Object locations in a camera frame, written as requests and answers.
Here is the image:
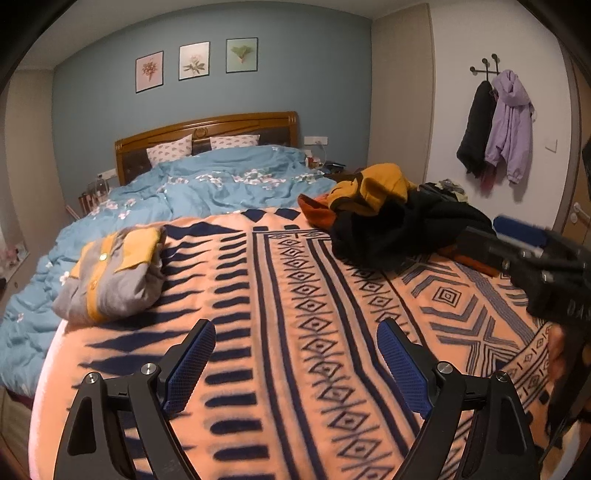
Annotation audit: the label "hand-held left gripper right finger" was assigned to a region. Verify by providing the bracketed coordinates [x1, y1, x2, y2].
[376, 318, 541, 480]

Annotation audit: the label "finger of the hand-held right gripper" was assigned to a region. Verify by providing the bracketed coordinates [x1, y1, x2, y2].
[493, 215, 548, 247]
[457, 226, 511, 273]

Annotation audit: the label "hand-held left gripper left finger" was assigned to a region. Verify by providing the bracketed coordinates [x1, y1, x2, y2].
[53, 318, 218, 480]

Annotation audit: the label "mustard yellow sweater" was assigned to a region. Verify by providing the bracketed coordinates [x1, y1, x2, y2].
[325, 163, 416, 217]

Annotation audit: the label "grey patterned garment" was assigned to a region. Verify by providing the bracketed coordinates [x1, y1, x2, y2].
[434, 179, 468, 204]

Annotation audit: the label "black garment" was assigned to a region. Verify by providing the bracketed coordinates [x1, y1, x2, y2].
[331, 182, 497, 273]

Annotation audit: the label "orange patterned blanket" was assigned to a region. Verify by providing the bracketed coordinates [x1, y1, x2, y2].
[28, 208, 568, 480]

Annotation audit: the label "purple hanging jacket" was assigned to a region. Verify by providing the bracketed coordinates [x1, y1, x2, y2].
[484, 69, 535, 185]

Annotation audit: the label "folded grey and yellow shirt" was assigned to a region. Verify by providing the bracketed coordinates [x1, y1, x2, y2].
[52, 226, 168, 324]

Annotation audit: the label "grey-brown door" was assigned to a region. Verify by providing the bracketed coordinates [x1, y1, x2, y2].
[554, 41, 591, 259]

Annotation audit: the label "black hanging coat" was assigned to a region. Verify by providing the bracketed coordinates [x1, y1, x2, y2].
[456, 80, 498, 178]

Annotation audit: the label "wooden bedside table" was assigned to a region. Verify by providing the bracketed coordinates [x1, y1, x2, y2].
[323, 168, 366, 184]

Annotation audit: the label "orange-red garment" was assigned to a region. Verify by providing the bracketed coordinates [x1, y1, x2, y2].
[298, 194, 352, 232]

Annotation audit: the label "blue floral duvet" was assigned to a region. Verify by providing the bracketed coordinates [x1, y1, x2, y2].
[0, 144, 338, 398]

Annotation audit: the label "bedside clutter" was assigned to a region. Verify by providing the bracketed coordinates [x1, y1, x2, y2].
[305, 154, 346, 172]

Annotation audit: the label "glass jar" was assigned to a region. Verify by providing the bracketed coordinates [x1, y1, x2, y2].
[88, 178, 110, 208]

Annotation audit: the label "white patterned pillow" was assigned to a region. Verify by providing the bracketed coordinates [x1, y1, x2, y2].
[146, 135, 194, 166]
[209, 135, 260, 151]

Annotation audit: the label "wooden bed headboard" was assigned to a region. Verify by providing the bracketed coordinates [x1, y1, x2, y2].
[114, 111, 301, 185]

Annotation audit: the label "framed red flower picture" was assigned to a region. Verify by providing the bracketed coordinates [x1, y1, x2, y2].
[135, 51, 165, 94]

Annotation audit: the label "framed white flower picture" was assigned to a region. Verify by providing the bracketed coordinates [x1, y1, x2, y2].
[178, 41, 211, 81]

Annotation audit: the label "framed green leaf picture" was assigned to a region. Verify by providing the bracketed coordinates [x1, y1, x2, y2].
[226, 37, 259, 75]

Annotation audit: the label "black wall coat hooks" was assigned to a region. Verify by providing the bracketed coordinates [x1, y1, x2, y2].
[469, 54, 502, 77]

